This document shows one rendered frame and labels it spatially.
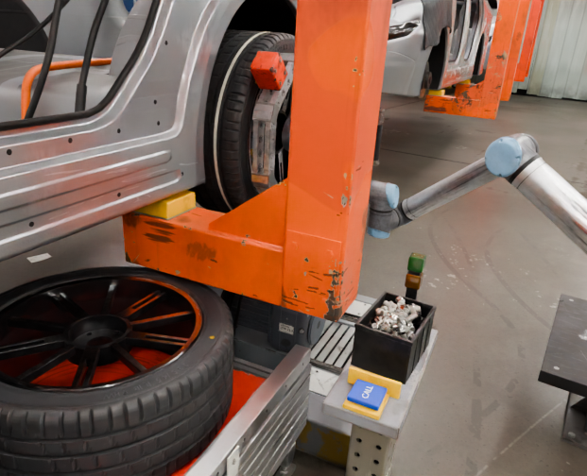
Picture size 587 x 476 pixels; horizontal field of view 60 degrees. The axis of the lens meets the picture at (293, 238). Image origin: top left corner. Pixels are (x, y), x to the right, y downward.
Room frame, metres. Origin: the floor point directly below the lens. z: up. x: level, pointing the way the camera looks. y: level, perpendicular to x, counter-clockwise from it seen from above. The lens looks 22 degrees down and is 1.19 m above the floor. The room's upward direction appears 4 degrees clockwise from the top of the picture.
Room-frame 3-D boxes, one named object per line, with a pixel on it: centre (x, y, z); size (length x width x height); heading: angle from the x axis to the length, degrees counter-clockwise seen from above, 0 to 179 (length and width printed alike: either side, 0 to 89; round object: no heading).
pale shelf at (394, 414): (1.05, -0.25, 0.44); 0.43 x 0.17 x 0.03; 156
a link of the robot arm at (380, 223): (1.90, -0.34, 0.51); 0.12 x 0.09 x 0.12; 137
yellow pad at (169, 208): (1.41, 0.38, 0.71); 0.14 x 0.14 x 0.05; 66
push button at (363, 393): (0.89, -0.18, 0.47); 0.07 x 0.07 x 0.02; 66
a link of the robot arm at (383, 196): (1.89, -0.33, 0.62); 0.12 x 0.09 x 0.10; 66
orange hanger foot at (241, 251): (1.34, 0.23, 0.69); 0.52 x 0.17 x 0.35; 66
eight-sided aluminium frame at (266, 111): (1.79, 0.00, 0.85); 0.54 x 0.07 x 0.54; 156
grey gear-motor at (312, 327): (1.49, 0.09, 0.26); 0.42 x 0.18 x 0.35; 66
